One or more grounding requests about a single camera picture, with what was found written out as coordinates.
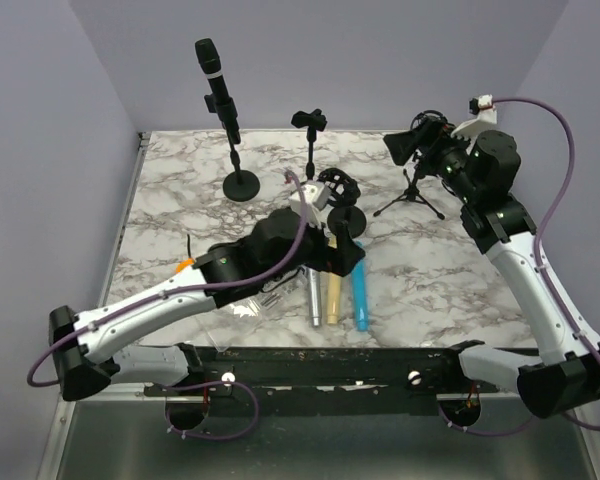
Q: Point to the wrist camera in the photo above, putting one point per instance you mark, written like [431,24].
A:
[316,195]
[484,117]

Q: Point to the clear plastic screw box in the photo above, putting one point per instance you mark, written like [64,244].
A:
[225,327]

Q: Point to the silver microphone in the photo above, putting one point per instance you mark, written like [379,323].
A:
[314,297]

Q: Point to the orange plastic piece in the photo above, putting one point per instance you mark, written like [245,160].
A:
[185,264]

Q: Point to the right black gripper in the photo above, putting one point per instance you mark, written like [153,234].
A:
[431,134]

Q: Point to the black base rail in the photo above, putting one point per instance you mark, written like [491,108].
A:
[319,381]

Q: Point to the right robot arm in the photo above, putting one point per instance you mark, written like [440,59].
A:
[479,168]

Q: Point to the black tripod shock-mount stand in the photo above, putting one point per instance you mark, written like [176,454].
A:
[412,193]

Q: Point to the black round-base mic stand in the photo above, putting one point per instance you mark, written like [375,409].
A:
[240,185]

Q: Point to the black round-base stand with clip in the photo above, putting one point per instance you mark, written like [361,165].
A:
[313,122]

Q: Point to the cream microphone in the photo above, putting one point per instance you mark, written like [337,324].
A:
[333,299]

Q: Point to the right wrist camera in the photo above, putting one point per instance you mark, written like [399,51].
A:
[484,117]

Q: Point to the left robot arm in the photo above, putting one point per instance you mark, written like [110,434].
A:
[97,348]

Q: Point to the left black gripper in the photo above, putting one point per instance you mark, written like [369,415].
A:
[341,260]

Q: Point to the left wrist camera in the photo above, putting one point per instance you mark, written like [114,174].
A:
[316,195]

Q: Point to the black microphone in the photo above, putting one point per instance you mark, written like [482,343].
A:
[219,101]

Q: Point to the blue microphone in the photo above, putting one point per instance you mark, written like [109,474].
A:
[359,296]

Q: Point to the black shock-mount mic stand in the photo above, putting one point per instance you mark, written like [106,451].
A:
[344,195]

